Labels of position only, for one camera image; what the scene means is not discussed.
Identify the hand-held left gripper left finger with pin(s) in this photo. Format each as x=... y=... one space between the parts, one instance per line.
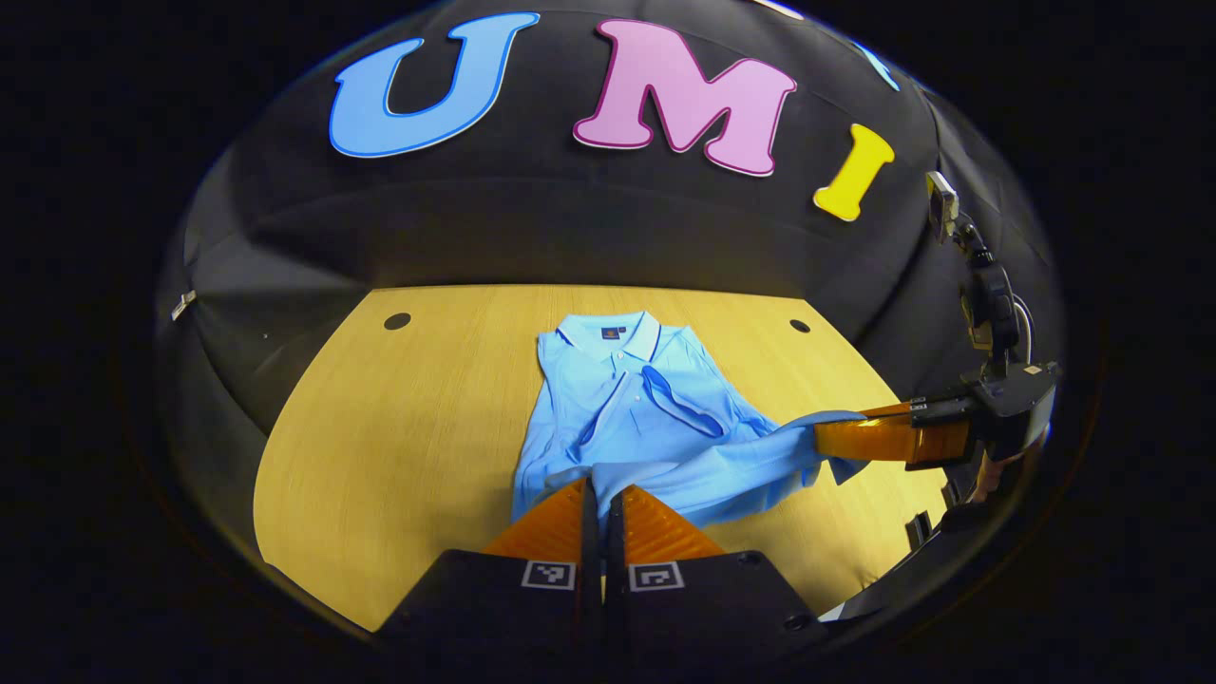
x=589 y=541

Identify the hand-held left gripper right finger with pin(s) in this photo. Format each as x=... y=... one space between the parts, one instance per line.
x=615 y=546

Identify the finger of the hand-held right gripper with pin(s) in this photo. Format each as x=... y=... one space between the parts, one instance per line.
x=893 y=442
x=936 y=408

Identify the light blue T-shirt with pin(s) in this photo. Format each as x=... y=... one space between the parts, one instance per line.
x=617 y=399

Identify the black backdrop cloth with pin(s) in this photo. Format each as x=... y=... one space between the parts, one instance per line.
x=589 y=237

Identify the small white clip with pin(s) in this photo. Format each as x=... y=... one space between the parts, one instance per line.
x=182 y=304

